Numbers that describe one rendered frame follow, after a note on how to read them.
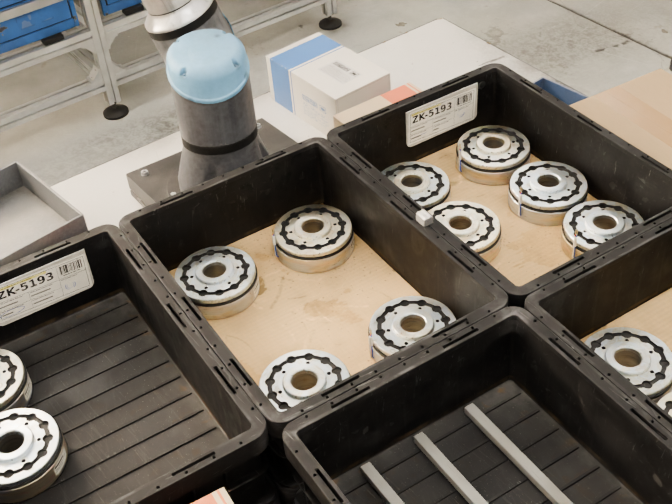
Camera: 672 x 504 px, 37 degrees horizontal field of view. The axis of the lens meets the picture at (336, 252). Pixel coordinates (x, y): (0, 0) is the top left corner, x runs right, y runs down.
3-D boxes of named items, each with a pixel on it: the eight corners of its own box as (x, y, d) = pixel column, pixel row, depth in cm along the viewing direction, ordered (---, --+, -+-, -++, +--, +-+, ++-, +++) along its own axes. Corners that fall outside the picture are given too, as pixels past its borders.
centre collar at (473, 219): (433, 222, 129) (433, 218, 128) (465, 209, 130) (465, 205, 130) (455, 243, 125) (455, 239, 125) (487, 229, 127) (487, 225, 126)
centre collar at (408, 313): (384, 321, 116) (383, 317, 115) (420, 306, 117) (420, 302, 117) (404, 347, 112) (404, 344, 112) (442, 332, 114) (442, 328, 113)
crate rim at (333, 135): (322, 147, 135) (320, 133, 133) (496, 74, 146) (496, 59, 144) (515, 316, 109) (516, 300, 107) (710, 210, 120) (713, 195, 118)
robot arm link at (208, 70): (183, 154, 146) (166, 70, 138) (173, 111, 156) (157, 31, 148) (264, 138, 147) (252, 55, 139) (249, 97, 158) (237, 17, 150)
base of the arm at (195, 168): (162, 180, 159) (150, 126, 153) (242, 145, 166) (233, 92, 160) (211, 221, 149) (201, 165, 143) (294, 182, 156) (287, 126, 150)
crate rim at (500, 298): (117, 234, 124) (113, 219, 123) (322, 147, 135) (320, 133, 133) (276, 445, 98) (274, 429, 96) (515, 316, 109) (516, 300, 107)
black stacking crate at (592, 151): (329, 203, 141) (322, 136, 134) (493, 129, 152) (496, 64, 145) (511, 373, 115) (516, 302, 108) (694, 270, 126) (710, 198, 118)
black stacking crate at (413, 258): (134, 290, 130) (116, 223, 123) (327, 204, 141) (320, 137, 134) (287, 500, 104) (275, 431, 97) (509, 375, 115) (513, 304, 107)
